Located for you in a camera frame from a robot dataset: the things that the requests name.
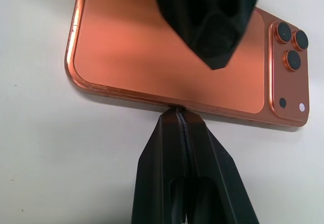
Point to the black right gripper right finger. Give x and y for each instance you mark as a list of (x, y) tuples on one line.
[(215, 178)]

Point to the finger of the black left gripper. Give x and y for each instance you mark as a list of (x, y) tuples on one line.
[(207, 13)]

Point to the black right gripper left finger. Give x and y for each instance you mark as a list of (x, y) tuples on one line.
[(159, 173)]

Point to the orange smartphone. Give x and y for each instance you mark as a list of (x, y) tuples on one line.
[(131, 56)]

